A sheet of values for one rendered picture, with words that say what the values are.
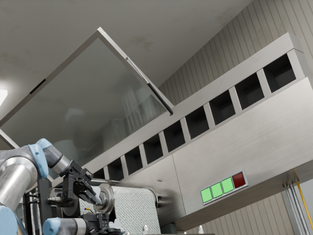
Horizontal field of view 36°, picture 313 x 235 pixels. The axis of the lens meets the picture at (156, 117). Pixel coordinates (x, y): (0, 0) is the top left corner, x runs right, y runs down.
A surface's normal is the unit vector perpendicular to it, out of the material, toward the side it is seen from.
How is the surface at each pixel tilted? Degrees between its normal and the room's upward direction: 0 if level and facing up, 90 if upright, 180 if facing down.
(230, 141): 90
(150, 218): 90
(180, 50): 180
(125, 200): 90
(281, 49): 90
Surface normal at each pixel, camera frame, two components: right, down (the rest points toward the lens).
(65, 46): 0.20, 0.89
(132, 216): 0.66, -0.44
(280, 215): -0.82, -0.08
